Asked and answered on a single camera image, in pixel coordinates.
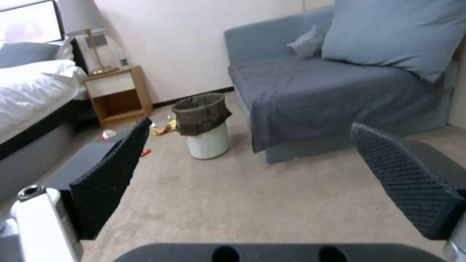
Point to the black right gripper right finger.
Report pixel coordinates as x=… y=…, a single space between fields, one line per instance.
x=400 y=174

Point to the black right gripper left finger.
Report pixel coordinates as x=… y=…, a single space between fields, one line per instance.
x=105 y=174

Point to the white trash can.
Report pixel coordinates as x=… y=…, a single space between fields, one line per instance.
x=209 y=137

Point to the dark trash bag liner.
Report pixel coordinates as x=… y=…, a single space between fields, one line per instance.
x=201 y=114

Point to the white paper cup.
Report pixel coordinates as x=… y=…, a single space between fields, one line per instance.
x=108 y=134

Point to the red small wrapper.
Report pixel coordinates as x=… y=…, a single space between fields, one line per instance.
x=145 y=152

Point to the yellow snack wrapper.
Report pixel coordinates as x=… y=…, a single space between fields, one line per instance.
x=165 y=130

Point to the wooden nightstand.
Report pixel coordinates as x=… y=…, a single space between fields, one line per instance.
x=116 y=95

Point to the grey blue sofa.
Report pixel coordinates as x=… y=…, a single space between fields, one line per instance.
x=327 y=103

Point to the bed with white duvet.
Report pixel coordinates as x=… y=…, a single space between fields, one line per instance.
x=32 y=101

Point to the clear plastic bottle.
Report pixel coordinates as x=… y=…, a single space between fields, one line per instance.
x=121 y=58

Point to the large grey blue pillow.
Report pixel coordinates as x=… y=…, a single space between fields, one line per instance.
x=393 y=35

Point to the brass table lamp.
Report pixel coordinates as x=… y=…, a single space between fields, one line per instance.
x=87 y=32

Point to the crumpled grey plastic bag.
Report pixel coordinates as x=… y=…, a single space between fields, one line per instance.
x=306 y=43

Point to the framed wall picture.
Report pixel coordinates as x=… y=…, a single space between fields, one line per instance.
x=29 y=19

